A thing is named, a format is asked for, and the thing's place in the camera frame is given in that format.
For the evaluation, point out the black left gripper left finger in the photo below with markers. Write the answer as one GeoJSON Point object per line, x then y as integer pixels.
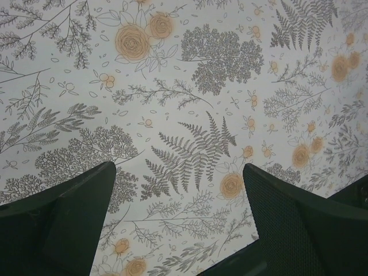
{"type": "Point", "coordinates": [56, 231]}

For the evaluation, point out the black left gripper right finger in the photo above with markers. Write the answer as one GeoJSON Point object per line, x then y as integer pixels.
{"type": "Point", "coordinates": [302, 233]}

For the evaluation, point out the floral patterned table mat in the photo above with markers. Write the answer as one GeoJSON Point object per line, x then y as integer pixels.
{"type": "Point", "coordinates": [180, 95]}

